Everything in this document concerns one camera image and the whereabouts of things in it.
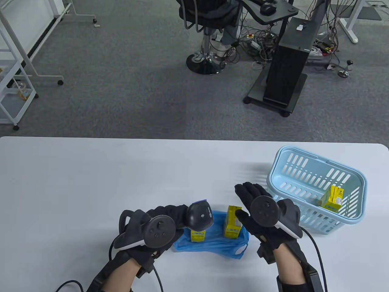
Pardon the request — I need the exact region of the person's right hand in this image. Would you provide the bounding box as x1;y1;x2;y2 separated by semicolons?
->
234;182;304;265

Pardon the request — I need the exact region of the person's left hand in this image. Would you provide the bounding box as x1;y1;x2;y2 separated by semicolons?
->
121;204;189;270

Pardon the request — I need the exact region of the black and blue barcode scanner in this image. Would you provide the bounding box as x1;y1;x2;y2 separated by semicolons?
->
186;199;214;231

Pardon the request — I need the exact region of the blue plastic bag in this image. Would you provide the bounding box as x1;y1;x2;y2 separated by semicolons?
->
173;210;250;260

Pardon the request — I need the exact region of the person's left forearm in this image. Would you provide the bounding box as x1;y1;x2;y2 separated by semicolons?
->
104;259;142;292

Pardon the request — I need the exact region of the person's right forearm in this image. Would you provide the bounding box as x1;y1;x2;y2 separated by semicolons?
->
274;243;306;284

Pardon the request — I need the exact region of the black and white hand controller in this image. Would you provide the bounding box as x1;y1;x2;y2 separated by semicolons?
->
114;210;177;251
250;196;303;239

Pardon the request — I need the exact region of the light blue plastic basket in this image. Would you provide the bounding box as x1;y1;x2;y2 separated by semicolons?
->
267;145;367;235

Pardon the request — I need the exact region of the black wheeled tower cart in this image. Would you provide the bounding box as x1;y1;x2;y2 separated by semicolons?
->
243;65;308;118

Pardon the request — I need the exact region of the black office chair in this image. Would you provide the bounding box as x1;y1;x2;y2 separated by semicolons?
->
179;0;243;75

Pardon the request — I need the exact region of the black computer tower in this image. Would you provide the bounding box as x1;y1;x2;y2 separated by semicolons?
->
263;17;322;107

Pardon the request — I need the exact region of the black standing desk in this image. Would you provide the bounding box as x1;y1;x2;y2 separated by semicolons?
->
240;0;300;43

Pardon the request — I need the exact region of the white desk leg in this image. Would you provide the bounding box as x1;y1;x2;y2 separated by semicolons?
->
336;0;365;43

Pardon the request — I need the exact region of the white wheeled shelf cart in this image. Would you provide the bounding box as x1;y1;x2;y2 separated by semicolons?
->
0;52;39;130

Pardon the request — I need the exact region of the black floor mat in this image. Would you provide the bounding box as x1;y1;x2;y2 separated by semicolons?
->
330;4;383;21

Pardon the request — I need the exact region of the white whiteboard on stand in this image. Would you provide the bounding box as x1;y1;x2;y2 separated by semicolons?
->
0;0;98;86

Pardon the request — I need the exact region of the black glove cable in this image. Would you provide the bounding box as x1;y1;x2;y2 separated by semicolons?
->
300;227;328;292

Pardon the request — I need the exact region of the black wrist camera strap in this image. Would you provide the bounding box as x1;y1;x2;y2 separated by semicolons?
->
88;262;113;292
276;264;324;292

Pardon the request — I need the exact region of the tangle of floor cables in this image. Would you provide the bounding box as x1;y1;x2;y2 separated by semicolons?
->
231;18;345;70

